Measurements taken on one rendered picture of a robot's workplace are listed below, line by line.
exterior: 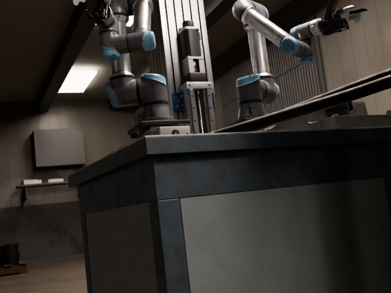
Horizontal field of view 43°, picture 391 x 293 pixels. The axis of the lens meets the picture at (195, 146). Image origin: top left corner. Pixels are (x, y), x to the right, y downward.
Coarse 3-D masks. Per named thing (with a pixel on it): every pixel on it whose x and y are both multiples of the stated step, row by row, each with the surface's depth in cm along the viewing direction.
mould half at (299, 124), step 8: (360, 104) 160; (320, 112) 152; (360, 112) 159; (296, 120) 152; (304, 120) 149; (312, 120) 149; (320, 120) 143; (328, 120) 140; (336, 120) 137; (344, 120) 139; (352, 120) 140; (360, 120) 142; (368, 120) 143; (376, 120) 145; (384, 120) 146; (272, 128) 164; (280, 128) 160; (288, 128) 156; (296, 128) 153; (304, 128) 149; (312, 128) 146; (320, 128) 143; (328, 128) 140
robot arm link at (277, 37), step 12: (240, 0) 246; (240, 12) 242; (252, 12) 240; (252, 24) 239; (264, 24) 234; (264, 36) 237; (276, 36) 229; (288, 36) 227; (288, 48) 223; (300, 48) 226
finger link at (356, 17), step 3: (357, 9) 226; (360, 9) 226; (363, 9) 226; (366, 9) 226; (351, 12) 226; (354, 12) 227; (357, 12) 226; (360, 12) 227; (351, 15) 229; (354, 15) 227; (357, 15) 227; (360, 15) 227; (351, 18) 228; (354, 18) 228; (357, 18) 227; (354, 21) 228; (357, 21) 228
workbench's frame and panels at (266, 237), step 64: (384, 128) 127; (128, 192) 113; (192, 192) 101; (256, 192) 109; (320, 192) 117; (384, 192) 126; (128, 256) 115; (192, 256) 99; (256, 256) 106; (320, 256) 114; (384, 256) 122
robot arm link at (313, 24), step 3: (312, 21) 233; (315, 21) 231; (312, 24) 232; (315, 24) 230; (312, 27) 231; (315, 27) 231; (318, 27) 230; (312, 30) 232; (315, 30) 231; (318, 30) 231; (312, 33) 233; (315, 33) 233; (318, 33) 232; (321, 33) 232
